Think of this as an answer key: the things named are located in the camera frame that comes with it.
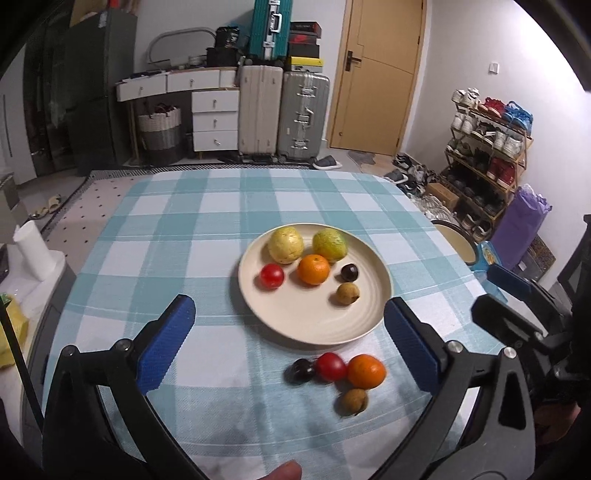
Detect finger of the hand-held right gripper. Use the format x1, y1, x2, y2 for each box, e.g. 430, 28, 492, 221
487, 264, 565, 319
471, 294, 546, 346

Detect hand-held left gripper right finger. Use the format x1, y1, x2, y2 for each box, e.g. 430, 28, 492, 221
374, 298, 537, 480

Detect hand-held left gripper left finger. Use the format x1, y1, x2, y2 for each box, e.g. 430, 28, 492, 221
44, 294, 208, 480

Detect orange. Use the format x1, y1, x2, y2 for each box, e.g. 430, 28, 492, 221
297, 254, 331, 286
347, 354, 387, 389

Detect brown kiwi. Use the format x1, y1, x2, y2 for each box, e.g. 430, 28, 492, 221
340, 388, 369, 416
335, 282, 360, 306

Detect red tomato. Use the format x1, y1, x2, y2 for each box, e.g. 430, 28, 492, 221
315, 352, 348, 383
259, 263, 285, 290

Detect cream round plate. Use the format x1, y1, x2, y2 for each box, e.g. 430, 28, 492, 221
238, 223, 393, 346

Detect green guava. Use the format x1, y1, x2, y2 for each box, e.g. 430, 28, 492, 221
312, 228, 347, 260

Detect yellow guava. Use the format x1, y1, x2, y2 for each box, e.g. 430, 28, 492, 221
268, 225, 304, 265

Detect person's left hand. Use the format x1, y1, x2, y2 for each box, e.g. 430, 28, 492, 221
259, 460, 303, 480

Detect blue packet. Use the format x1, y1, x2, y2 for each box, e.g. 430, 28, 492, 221
479, 241, 502, 272

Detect dark patterned box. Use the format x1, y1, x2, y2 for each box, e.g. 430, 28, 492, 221
519, 235, 559, 278

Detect purple bag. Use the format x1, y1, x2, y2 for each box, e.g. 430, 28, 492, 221
490, 185, 552, 271

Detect round stool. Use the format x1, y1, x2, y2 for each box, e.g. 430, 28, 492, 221
431, 220, 481, 271

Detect small cardboard box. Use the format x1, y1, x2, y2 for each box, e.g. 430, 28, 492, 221
425, 183, 460, 210

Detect shoe rack with shoes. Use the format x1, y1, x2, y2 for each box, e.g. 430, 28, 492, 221
450, 88, 534, 243

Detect wooden shoe rack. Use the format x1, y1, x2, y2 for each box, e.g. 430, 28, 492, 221
443, 104, 534, 243

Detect white side table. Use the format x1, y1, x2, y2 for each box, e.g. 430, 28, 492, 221
0, 249, 77, 416

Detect scattered pile of shoes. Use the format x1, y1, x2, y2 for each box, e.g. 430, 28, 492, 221
383, 154, 458, 219

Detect dotted patterned rug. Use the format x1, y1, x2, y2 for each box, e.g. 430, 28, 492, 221
44, 170, 153, 254

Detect yellow plastic bag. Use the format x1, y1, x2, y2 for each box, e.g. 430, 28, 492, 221
0, 295, 30, 370

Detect paper towel roll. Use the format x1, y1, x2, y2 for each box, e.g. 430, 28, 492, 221
12, 220, 55, 280

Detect tan slippers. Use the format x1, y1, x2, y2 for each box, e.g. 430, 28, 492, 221
28, 195, 63, 220

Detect woven laundry basket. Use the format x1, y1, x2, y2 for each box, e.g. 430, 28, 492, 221
137, 107, 182, 166

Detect white drawer dresser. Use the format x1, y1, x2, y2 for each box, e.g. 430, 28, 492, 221
115, 68, 241, 160

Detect wooden door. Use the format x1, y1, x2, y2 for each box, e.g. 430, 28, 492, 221
325, 0, 428, 155

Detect beige suitcase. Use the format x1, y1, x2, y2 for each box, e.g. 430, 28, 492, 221
238, 65, 284, 160

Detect silver suitcase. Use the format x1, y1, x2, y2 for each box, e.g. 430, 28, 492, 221
277, 71, 331, 162

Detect dark refrigerator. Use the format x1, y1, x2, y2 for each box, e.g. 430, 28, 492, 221
65, 9, 139, 168

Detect dark glass cabinet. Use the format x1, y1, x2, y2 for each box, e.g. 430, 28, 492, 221
23, 28, 70, 178

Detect yellow and black shoe box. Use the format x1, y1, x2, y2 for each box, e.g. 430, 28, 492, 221
286, 56, 324, 73

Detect black bag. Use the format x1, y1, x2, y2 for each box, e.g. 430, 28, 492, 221
206, 27, 243, 68

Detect red and black shoe box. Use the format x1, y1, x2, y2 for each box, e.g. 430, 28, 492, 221
288, 33, 322, 58

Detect teal suitcase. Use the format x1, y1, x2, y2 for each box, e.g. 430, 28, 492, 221
252, 0, 291, 61

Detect cardboard boxes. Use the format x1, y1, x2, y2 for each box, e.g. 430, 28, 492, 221
69, 0, 139, 28

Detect black cable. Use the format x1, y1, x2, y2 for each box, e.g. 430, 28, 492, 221
0, 302, 47, 444

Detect arched mirror frame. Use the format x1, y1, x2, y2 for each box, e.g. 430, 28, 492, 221
148, 28, 218, 70

